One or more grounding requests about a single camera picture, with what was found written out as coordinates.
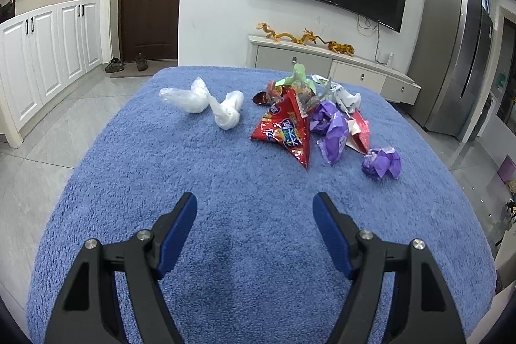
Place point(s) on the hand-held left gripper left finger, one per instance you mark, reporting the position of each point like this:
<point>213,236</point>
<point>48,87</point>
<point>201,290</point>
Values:
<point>177,235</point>

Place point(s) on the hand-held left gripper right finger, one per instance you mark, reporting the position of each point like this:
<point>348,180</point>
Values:
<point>332,235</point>

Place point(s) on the dark brown snack bag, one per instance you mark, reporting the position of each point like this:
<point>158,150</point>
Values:
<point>260,98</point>

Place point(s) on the green wrapper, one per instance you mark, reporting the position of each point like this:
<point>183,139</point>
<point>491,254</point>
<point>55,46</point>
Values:
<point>299,72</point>

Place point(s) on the purple crumpled wrapper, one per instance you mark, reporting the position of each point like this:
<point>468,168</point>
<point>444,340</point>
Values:
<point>322,116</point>
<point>381,162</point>

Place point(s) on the purple flat wrapper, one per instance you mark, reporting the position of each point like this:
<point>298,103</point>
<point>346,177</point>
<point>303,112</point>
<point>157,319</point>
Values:
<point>334,144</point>

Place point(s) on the blue fuzzy blanket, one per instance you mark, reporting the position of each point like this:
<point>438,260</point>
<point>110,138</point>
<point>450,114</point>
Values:
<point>242,166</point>

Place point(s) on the pink and white wrapper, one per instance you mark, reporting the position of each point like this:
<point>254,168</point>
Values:
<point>361,130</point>

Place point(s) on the red snack bag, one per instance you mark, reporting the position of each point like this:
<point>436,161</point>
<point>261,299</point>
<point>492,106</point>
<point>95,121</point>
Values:
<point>286,130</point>

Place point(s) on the white plastic bag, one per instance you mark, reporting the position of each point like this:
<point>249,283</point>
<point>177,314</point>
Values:
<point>185,100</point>
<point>227,114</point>

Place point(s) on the white crumpled wrapper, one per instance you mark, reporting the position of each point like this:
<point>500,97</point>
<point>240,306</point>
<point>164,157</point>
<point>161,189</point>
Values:
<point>340,94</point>

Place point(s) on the brown doormat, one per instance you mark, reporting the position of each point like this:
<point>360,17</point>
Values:
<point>133,74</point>

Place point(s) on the brown shoe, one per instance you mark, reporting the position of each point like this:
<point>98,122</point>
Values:
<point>115,65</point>
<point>142,62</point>

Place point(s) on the white television console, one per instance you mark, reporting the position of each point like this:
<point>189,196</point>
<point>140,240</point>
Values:
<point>282,58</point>

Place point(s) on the small white device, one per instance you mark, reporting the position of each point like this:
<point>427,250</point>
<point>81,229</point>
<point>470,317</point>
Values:
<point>389,59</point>

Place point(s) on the purple box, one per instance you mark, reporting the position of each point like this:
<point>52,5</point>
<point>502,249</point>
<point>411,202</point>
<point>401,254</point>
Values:
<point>508,168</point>

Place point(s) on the golden tiger figurine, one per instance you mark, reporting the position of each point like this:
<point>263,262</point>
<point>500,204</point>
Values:
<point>340,48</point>

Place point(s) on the short golden dragon figurine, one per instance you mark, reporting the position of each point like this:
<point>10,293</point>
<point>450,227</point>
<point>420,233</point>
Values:
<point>308,37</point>

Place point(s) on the long golden dragon figurine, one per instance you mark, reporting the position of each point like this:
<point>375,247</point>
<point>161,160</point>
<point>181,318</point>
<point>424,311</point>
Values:
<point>274,33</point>

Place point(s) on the grey refrigerator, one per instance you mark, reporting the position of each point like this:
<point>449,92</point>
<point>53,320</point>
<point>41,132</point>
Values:
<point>443,45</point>

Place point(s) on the white lower cabinets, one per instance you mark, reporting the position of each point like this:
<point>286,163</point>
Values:
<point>48,54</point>

